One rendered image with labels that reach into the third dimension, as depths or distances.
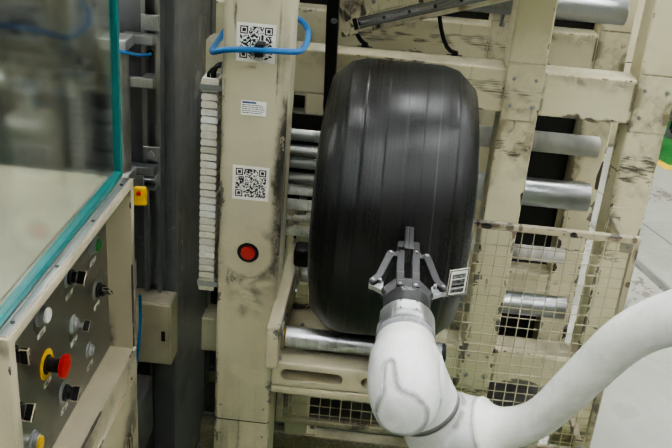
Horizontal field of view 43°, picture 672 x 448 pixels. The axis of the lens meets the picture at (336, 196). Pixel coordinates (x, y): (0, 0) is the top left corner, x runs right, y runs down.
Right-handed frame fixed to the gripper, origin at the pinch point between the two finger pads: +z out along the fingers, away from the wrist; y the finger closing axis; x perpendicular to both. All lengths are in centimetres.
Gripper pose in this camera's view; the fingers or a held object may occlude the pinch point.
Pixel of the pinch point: (408, 244)
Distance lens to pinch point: 152.2
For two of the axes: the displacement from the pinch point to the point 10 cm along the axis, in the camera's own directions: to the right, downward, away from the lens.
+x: -0.7, 8.5, 5.3
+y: -9.9, -1.0, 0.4
